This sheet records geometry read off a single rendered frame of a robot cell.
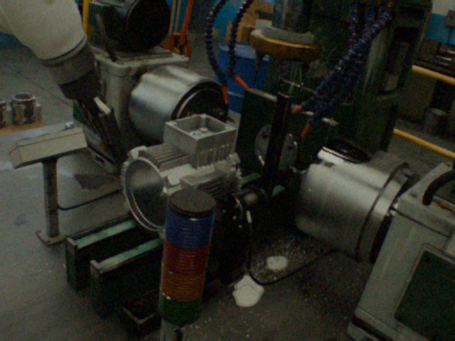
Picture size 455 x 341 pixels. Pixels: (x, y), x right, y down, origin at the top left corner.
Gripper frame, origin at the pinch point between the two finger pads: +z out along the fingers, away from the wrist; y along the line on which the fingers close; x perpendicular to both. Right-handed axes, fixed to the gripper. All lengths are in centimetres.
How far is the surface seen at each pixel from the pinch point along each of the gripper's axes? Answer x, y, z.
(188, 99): -29.9, 14.8, 16.3
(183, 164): -8.0, -9.7, 6.8
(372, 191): -27, -42, 14
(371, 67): -63, -22, 15
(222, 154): -17.0, -11.3, 11.2
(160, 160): -4.3, -8.4, 2.7
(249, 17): -435, 399, 305
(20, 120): -23, 239, 119
